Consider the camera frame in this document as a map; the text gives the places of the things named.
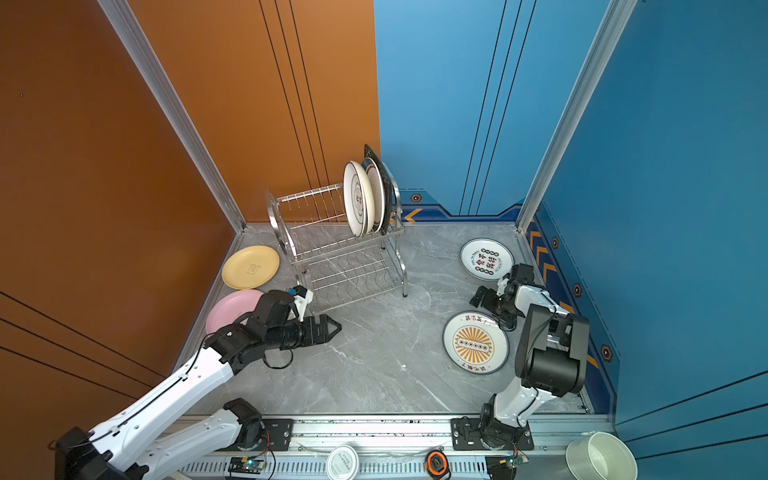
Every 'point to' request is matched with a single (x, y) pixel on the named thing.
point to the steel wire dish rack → (337, 268)
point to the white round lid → (342, 463)
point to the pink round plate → (232, 307)
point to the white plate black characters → (487, 259)
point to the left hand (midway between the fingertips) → (331, 327)
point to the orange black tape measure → (437, 465)
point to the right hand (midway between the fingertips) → (482, 308)
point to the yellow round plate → (250, 267)
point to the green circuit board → (248, 464)
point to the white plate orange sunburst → (474, 342)
